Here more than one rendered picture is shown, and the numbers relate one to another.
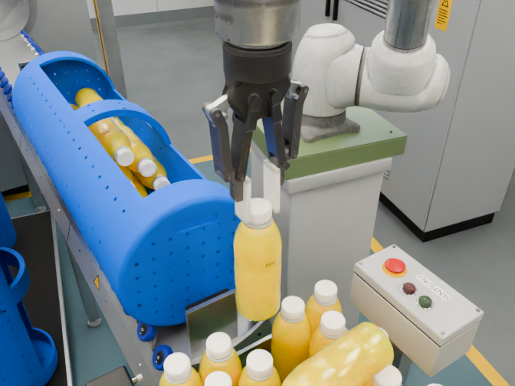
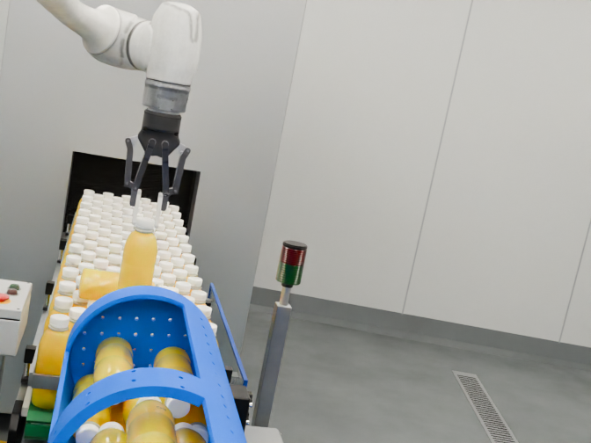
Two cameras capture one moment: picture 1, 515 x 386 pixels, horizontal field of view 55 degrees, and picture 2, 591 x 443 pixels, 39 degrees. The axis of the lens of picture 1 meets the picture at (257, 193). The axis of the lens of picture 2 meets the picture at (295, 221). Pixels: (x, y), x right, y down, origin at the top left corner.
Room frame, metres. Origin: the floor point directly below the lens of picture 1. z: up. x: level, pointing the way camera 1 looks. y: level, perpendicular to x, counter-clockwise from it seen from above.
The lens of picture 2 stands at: (1.99, 0.83, 1.67)
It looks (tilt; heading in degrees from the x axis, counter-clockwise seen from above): 10 degrees down; 199
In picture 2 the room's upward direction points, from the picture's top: 11 degrees clockwise
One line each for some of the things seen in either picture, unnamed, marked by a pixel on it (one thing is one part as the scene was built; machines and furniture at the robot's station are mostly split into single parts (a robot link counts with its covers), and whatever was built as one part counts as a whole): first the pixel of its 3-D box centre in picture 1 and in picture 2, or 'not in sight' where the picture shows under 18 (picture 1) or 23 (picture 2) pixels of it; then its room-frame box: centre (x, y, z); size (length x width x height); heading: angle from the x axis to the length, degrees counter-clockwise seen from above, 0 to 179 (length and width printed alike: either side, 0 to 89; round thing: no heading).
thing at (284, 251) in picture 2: not in sight; (293, 254); (0.10, 0.18, 1.23); 0.06 x 0.06 x 0.04
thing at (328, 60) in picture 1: (326, 67); not in sight; (1.28, -0.18, 1.23); 0.18 x 0.16 x 0.22; 74
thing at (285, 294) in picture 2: not in sight; (289, 273); (0.10, 0.18, 1.18); 0.06 x 0.06 x 0.16
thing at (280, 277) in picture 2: not in sight; (289, 272); (0.10, 0.18, 1.18); 0.06 x 0.06 x 0.05
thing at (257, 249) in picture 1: (257, 263); (137, 267); (0.53, 0.00, 1.22); 0.07 x 0.07 x 0.19
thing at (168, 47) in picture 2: not in sight; (170, 41); (0.53, -0.01, 1.68); 0.13 x 0.11 x 0.16; 74
